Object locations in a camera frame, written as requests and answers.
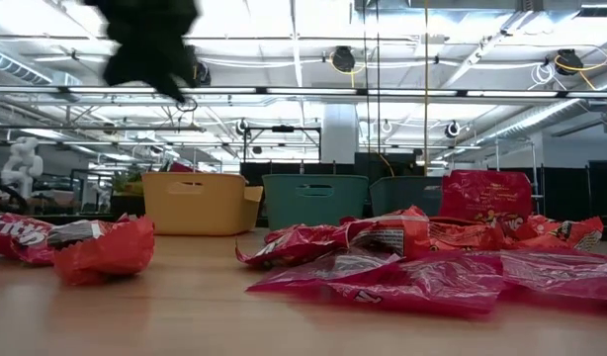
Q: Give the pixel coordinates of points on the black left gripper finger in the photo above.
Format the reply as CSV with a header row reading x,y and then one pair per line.
x,y
128,66
175,71

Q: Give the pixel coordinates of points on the yellow plastic bin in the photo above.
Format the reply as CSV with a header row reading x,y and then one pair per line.
x,y
199,212

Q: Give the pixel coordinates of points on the teal plastic bin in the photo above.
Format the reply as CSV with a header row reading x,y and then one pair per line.
x,y
313,212

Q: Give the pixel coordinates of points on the dark blue plastic bin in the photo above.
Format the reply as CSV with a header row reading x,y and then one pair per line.
x,y
402,198

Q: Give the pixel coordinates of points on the orange Reese's candy pack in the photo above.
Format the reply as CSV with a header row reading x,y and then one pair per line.
x,y
461,235
560,232
111,257
382,237

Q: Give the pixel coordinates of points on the red Twizzlers candy pack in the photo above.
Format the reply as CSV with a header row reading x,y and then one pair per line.
x,y
565,274
407,287

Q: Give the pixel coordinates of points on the red Skittles candy pack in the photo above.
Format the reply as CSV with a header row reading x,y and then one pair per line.
x,y
481,198
76,232
17,237
293,244

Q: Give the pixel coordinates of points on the red storage bin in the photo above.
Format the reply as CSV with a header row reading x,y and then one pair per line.
x,y
182,168

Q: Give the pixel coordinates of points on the potted succulent plant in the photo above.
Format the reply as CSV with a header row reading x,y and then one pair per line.
x,y
128,185

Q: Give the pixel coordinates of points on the white robot figure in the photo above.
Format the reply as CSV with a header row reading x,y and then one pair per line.
x,y
22,163

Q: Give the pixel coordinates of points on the metal rack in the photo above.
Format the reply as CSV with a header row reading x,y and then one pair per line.
x,y
534,168

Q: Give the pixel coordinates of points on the black gantry frame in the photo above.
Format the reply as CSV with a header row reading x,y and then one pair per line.
x,y
284,129

